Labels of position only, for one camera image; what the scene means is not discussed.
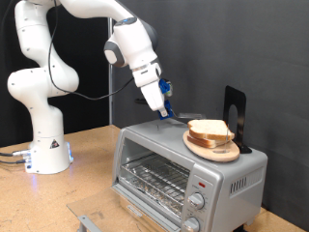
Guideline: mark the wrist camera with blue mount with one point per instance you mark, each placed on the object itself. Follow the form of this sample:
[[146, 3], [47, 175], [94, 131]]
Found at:
[[163, 86]]

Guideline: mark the round wooden plate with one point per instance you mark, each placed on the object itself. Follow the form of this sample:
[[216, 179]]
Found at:
[[219, 154]]

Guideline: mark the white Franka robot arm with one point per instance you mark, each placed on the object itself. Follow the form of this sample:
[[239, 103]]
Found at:
[[42, 83]]

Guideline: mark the vertical metal pole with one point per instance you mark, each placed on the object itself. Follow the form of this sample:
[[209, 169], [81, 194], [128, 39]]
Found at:
[[110, 109]]

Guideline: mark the white bread slice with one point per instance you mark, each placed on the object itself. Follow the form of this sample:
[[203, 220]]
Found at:
[[209, 127]]

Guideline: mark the silver toaster oven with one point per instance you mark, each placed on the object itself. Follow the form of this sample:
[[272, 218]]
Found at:
[[231, 170]]

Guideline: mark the metal oven rack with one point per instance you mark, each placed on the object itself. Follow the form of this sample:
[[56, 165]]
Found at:
[[154, 180]]

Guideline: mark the silver oven knob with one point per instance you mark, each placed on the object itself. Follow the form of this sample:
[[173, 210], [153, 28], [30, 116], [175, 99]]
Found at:
[[191, 225], [196, 200]]

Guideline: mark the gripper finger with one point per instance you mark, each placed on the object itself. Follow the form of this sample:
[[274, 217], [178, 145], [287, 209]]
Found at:
[[163, 113]]

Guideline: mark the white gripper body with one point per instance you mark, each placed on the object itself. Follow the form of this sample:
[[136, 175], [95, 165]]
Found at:
[[151, 93]]

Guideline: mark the black metal bookend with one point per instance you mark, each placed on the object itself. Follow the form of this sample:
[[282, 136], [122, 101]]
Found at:
[[241, 106]]

